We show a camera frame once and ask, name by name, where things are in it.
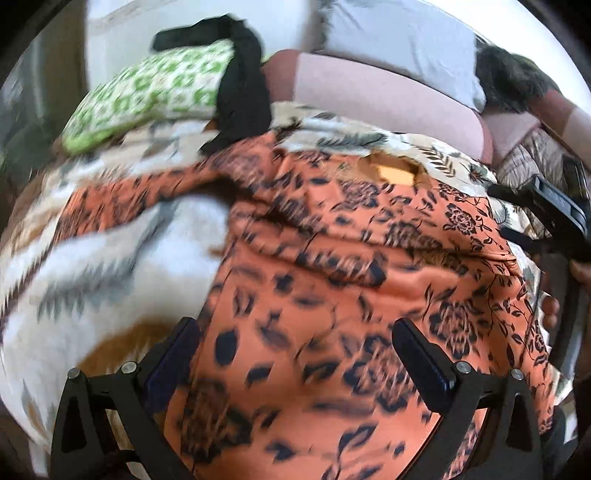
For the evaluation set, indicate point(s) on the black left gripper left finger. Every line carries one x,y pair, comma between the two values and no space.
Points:
105,423

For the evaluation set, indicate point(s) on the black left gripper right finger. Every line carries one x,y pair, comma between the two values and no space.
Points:
508,445

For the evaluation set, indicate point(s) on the orange black floral garment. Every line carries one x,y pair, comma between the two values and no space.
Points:
295,375

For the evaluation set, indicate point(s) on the person's right hand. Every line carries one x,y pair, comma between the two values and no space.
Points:
561,276

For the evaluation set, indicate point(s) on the beige striped bedsheet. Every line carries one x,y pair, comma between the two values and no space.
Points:
538,153

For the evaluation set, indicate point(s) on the dark furry cushion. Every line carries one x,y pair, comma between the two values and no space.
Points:
510,81

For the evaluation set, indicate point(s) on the cream leaf print blanket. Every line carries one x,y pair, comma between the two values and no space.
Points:
99,299

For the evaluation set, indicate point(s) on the light grey pillow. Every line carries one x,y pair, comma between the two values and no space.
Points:
411,38

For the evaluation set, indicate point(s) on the pink bolster pillow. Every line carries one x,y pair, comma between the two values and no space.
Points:
378,97

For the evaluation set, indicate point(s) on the black cloth on pillow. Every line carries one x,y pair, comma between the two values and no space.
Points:
243,99

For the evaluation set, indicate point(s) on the green white patterned pillow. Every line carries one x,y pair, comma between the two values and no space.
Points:
180,83

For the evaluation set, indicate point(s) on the white padded headboard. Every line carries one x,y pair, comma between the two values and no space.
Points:
120,33

